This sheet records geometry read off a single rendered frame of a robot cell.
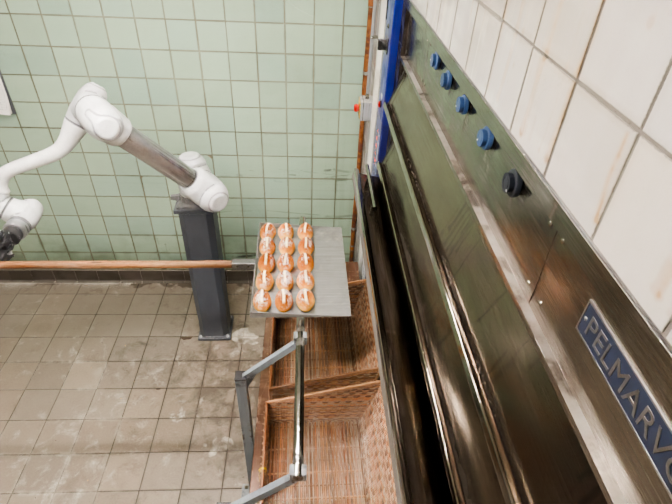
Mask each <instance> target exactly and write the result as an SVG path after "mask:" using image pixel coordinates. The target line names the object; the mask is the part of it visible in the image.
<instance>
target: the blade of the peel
mask: <svg viewBox="0 0 672 504"><path fill-rule="evenodd" d="M264 224H266V223H262V222H260V224H259V233H258V242H257V251H256V260H255V269H254V278H253V287H252V296H251V305H250V318H266V317H351V308H350V299H349V290H348V281H347V273H346V264H345V255H344V246H343V237H342V228H341V227H326V226H311V227H312V229H313V236H312V238H311V240H312V241H313V244H314V250H313V252H312V254H311V257H312V259H313V262H314V267H313V269H312V271H311V274H312V275H313V277H314V286H313V288H312V289H311V290H310V291H311V292H312V294H313V295H314V299H315V303H314V306H313V308H312V309H311V310H310V311H308V312H303V311H301V310H300V309H299V307H298V305H297V302H296V298H297V295H298V293H299V291H300V290H301V289H300V288H299V287H298V285H297V277H298V275H299V273H300V272H301V271H300V270H299V268H298V266H297V261H298V258H299V256H300V255H301V254H300V253H299V251H298V244H299V242H300V241H301V239H300V238H299V236H298V229H299V227H300V225H294V224H290V225H291V226H292V228H293V231H294V234H293V237H292V240H293V242H294V244H295V250H294V252H293V254H292V255H291V256H292V258H293V260H294V267H293V269H292V270H291V271H290V274H291V275H292V277H293V286H292V288H291V290H290V291H289V292H290V293H291V295H292V298H293V305H292V307H291V309H290V310H289V311H288V312H285V313H282V312H280V311H279V310H278V309H277V308H276V306H275V297H276V294H277V293H278V291H280V290H279V289H278V288H277V285H276V279H277V276H278V274H279V273H280V271H279V269H278V267H277V261H278V259H279V257H280V256H281V255H282V254H281V253H280V251H279V243H280V241H281V239H280V237H279V235H278V230H279V227H280V226H281V225H282V224H278V223H271V224H273V225H274V227H275V229H276V234H275V236H274V238H273V239H272V240H273V241H274V243H275V246H276V248H275V251H274V253H273V254H272V256H273V257H274V260H275V267H274V269H273V270H272V271H271V272H270V274H271V275H272V277H273V281H274V283H273V286H272V288H271V289H270V290H269V291H268V293H269V295H270V297H271V306H270V308H269V310H268V311H266V312H258V311H257V310H256V309H255V308H254V305H253V298H254V295H255V293H256V292H257V291H258V288H257V286H256V278H257V276H258V274H259V273H260V272H261V271H260V270H259V268H258V262H259V259H260V257H261V256H262V253H261V252H260V249H259V246H260V243H261V241H262V238H261V236H260V230H261V228H262V226H263V225H264Z"/></svg>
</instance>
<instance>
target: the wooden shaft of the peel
mask: <svg viewBox="0 0 672 504"><path fill-rule="evenodd" d="M112 268H232V260H205V261H0V269H112Z"/></svg>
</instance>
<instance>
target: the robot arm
mask: <svg viewBox="0 0 672 504"><path fill-rule="evenodd" d="M86 133H88V134H89V135H91V136H92V137H93V138H95V139H97V140H99V141H102V142H104V143H106V144H108V145H111V146H119V147H121V148H122V149H124V150H125V151H127V152H129V153H130V154H132V155H133V156H135V157H136V158H138V159H139V160H141V161H142V162H144V163H146V164H147V165H149V166H150V167H152V168H153V169H155V170H156V171H158V172H160V173H161V174H163V175H164V176H166V177H167V178H169V179H170V180H172V181H174V182H175V183H177V184H178V188H179V191H180V193H177V194H171V197H170V199H171V200H175V201H179V202H178V204H177V205H176V209H177V210H182V209H203V210H205V211H208V212H219V211H221V210H222V209H224V208H225V207H226V205H227V203H228V201H229V194H228V190H227V188H226V186H225V185H224V184H223V183H222V182H221V181H220V180H219V179H218V178H217V177H216V176H215V175H213V174H212V173H211V171H210V169H209V167H208V165H207V163H206V160H205V159H204V158H203V157H202V156H201V155H200V154H199V153H197V152H193V151H190V152H185V153H182V154H181V155H180V156H179V157H178V158H177V157H176V156H174V155H173V154H171V153H170V152H169V151H167V150H166V149H164V148H163V147H161V146H160V145H159V144H157V143H156V142H154V141H153V140H151V139H150V138H149V137H147V136H146V135H144V134H143V133H141V132H140V131H139V130H137V129H136V128H134V127H133V126H132V124H131V122H130V120H129V119H128V118H127V117H125V116H124V115H123V114H122V113H121V112H120V111H118V110H117V109H116V108H115V107H114V106H112V105H111V104H110V103H108V102H107V92H106V90H105V89H104V88H103V87H101V86H99V85H97V84H95V83H93V82H89V83H86V84H85V85H84V86H82V87H81V88H80V89H79V90H78V92H77V93H76V95H75V96H74V98H73V100H72V102H71V103H70V105H69V107H68V110H67V113H66V116H65V118H64V121H63V125H62V128H61V132H60V135H59V137H58V139H57V141H56V142H55V143H54V144H53V145H52V146H50V147H48V148H46V149H44V150H42V151H39V152H36V153H34V154H31V155H28V156H26V157H23V158H20V159H18V160H15V161H12V162H10V163H8V164H6V165H4V166H2V167H1V168H0V219H2V220H4V221H5V222H6V223H5V225H4V226H3V229H2V230H0V261H9V260H10V259H11V258H12V257H14V256H15V254H13V253H12V250H13V249H14V246H16V245H17V244H19V242H20V241H21V240H23V239H25V237H26V236H27V235H28V233H29V232H30V231H31V230H32V229H34V228H35V227H36V226H37V224H38V223H39V221H40V219H41V217H42V214H43V210H44V209H43V205H42V204H41V203H40V202H39V201H38V200H35V199H25V200H19V199H15V198H13V197H11V196H10V189H9V188H8V182H9V180H10V179H11V178H12V177H14V176H15V175H17V174H20V173H23V172H26V171H29V170H32V169H35V168H38V167H41V166H44V165H47V164H50V163H53V162H56V161H58V160H60V159H62V158H63V157H65V156H66V155H68V154H69V153H70V152H71V151H72V150H73V149H74V147H75V146H76V145H77V144H78V143H79V141H80V140H81V139H82V138H83V137H84V135H85V134H86Z"/></svg>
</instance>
